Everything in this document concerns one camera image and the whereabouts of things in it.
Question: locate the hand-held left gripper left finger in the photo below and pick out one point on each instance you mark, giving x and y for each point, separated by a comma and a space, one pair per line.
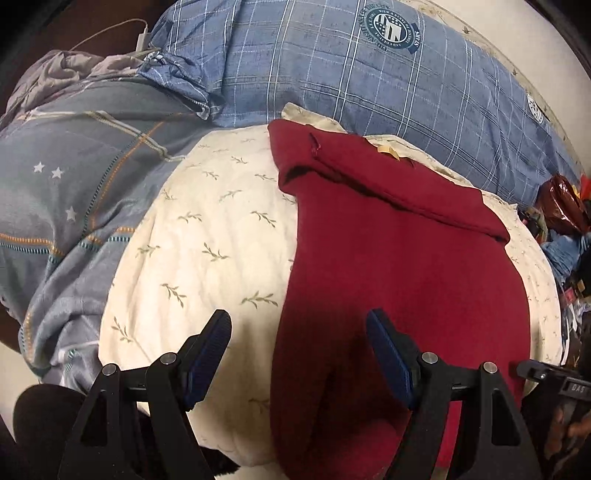
205, 360

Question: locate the grey plaid duvet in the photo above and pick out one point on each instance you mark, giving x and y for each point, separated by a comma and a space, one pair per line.
69, 152

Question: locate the person's right hand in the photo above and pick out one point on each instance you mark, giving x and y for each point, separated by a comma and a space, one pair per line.
572, 431

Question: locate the cream leaf-print quilt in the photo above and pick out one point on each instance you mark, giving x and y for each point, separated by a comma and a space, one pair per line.
212, 221

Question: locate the dark red garment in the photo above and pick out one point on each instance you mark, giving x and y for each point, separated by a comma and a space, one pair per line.
369, 258

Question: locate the red plastic bag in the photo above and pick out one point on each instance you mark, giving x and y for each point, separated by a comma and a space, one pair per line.
561, 201

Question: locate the grey-beige crumpled cloth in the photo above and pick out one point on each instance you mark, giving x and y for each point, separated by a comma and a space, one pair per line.
60, 78

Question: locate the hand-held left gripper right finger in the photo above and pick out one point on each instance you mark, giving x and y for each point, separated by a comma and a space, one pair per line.
392, 360

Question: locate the blue crumpled cloth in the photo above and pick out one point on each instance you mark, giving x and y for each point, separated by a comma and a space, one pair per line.
565, 251

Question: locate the blue plaid pillow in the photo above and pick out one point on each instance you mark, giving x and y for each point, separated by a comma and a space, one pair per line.
323, 69

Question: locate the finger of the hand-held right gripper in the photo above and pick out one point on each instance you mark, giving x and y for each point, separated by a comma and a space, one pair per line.
538, 370

